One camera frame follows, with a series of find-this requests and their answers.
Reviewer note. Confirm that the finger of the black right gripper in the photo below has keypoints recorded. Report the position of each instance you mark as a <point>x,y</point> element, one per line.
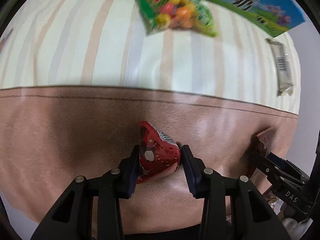
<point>272,165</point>

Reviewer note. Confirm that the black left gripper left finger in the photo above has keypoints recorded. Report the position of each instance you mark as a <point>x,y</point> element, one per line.
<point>71,215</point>

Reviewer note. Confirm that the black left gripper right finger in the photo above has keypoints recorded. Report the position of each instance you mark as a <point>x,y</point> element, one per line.
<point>233,208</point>

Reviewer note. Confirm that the brown snack packet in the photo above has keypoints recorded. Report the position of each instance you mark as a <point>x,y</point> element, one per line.
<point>259,149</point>

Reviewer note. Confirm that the red foil snack packet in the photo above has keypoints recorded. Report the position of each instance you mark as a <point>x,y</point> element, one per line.
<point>159,155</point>

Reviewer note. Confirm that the grey barcode snack bar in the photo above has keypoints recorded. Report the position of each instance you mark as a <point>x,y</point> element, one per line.
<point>285,81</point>

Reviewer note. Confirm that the green fruit candy bag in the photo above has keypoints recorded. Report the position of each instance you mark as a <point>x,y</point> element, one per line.
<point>160,15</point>

